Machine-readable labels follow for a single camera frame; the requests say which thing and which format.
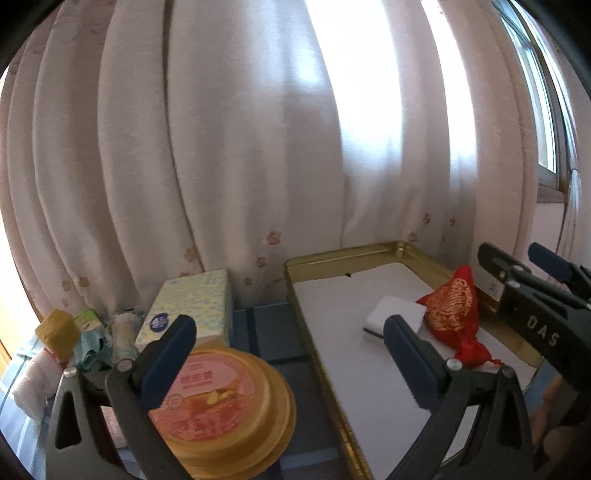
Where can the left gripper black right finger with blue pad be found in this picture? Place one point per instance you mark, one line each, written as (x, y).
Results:
(479, 426)

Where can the gold metal tray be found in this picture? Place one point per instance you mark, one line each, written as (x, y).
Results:
(368, 400)

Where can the green tissue packet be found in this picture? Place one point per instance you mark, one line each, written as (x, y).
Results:
(89, 322)

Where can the pink white towel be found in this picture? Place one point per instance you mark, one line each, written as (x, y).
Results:
(38, 384)

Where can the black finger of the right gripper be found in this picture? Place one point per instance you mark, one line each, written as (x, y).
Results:
(549, 317)

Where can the person's hand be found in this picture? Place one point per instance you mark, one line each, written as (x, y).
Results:
(547, 434)

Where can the cotton swab plastic bag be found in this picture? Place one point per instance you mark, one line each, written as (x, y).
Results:
(123, 329)

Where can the white floral curtain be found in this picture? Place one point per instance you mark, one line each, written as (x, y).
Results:
(148, 140)

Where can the yellow sponge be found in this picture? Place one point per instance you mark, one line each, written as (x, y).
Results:
(59, 333)

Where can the blue plaid tablecloth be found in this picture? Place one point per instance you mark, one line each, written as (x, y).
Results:
(269, 332)

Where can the red embroidered pouch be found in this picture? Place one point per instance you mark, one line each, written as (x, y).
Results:
(452, 317)

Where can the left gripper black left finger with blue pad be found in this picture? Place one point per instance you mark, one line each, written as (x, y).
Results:
(79, 445)

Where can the yellow blue tissue box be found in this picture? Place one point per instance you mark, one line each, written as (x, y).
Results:
(205, 297)

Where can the teal cloth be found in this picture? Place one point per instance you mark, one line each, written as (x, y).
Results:
(93, 351)

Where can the round gold pink food container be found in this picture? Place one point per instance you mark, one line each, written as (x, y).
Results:
(227, 415)

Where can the window frame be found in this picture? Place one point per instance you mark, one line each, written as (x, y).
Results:
(555, 124)

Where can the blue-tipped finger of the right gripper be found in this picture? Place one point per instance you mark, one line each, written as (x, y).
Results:
(575, 277)

